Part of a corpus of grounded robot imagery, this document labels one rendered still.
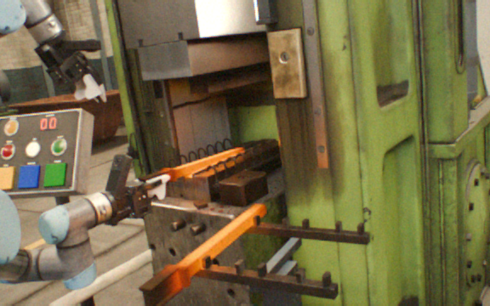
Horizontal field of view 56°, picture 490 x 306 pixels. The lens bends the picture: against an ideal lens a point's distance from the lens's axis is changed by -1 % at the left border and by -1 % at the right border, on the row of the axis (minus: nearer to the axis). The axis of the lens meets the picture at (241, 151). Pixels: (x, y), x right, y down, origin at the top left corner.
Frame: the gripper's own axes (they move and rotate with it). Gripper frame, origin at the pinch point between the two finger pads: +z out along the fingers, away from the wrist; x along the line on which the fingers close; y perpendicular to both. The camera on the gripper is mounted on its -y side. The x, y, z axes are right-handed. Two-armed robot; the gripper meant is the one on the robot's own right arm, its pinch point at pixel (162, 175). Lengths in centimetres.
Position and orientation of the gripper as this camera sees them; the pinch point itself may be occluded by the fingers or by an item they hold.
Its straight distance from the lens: 127.0
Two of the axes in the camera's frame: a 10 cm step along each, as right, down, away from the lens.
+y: 1.3, 9.7, 2.0
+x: 7.9, 0.3, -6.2
